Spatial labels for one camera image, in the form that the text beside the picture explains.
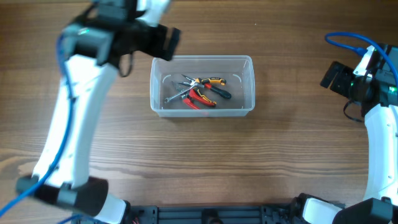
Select orange black needle-nose pliers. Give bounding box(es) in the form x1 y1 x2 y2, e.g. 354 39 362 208
179 74 226 88

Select red handled cutters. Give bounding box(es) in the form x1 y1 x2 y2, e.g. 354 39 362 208
172 82 216 110

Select silver combination wrench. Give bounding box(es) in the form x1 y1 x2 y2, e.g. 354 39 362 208
164 83 199 103

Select red black awl screwdriver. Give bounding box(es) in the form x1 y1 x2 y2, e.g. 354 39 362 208
204 83 232 100

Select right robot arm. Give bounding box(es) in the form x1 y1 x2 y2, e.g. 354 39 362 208
288 44 397 223

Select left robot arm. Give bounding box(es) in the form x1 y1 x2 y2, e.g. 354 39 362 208
16 1 180 223

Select clear plastic container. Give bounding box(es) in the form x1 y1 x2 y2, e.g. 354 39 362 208
150 55 256 118

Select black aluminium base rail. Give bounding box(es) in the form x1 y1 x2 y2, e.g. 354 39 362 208
131 203 306 224

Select left blue cable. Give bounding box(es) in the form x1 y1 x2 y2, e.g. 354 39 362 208
0 30 94 224

